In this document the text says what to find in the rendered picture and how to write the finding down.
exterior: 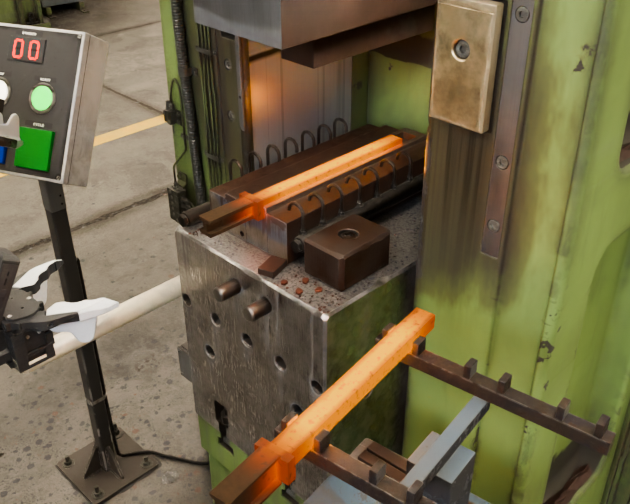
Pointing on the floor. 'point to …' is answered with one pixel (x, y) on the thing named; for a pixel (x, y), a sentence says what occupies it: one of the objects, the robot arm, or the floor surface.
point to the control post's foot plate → (124, 478)
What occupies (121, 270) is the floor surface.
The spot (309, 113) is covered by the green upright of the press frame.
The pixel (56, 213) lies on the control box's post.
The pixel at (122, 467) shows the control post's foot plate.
